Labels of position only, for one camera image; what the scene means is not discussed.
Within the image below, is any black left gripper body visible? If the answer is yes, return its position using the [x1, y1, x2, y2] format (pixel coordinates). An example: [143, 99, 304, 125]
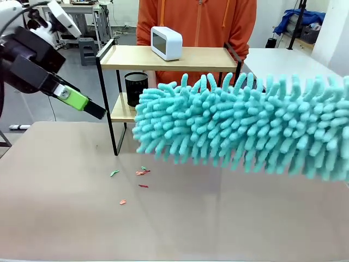
[0, 25, 67, 96]

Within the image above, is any white digital alarm clock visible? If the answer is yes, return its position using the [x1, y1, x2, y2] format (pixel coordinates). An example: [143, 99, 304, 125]
[150, 26, 184, 62]

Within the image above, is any teal chenille duster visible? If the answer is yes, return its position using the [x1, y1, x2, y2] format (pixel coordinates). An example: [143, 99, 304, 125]
[131, 72, 349, 183]

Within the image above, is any orange sleeved right forearm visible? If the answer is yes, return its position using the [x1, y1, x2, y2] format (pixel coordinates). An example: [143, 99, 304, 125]
[136, 13, 154, 46]

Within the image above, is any orange sleeved left forearm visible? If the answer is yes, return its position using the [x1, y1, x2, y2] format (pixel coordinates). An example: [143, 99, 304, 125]
[231, 10, 258, 60]

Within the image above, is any grey step stool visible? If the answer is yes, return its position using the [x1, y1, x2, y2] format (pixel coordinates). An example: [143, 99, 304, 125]
[78, 38, 97, 67]

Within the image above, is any black mesh pen cup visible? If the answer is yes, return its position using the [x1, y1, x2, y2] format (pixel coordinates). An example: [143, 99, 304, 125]
[124, 72, 149, 108]

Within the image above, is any white-legged background desk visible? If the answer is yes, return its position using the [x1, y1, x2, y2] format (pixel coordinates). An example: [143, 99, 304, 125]
[57, 2, 110, 50]

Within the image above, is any person in orange hoodie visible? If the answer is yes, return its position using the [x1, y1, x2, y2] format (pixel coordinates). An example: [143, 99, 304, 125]
[136, 0, 258, 92]

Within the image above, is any large white table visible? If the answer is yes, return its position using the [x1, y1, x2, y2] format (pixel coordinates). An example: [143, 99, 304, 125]
[241, 48, 349, 84]

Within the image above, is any black tripod pole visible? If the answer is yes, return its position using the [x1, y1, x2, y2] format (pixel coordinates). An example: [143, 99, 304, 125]
[286, 0, 308, 51]

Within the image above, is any blue cloth pile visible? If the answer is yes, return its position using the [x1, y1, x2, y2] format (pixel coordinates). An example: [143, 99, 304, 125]
[273, 9, 326, 37]

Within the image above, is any grey storage crate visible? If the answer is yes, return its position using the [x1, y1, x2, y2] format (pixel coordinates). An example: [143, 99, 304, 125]
[299, 25, 320, 45]

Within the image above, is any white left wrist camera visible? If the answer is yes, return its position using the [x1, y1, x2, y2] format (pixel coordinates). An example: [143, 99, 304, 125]
[27, 0, 83, 46]

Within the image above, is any wooden two-tier black-frame shelf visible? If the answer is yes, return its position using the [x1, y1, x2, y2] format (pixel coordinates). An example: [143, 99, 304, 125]
[95, 39, 243, 157]

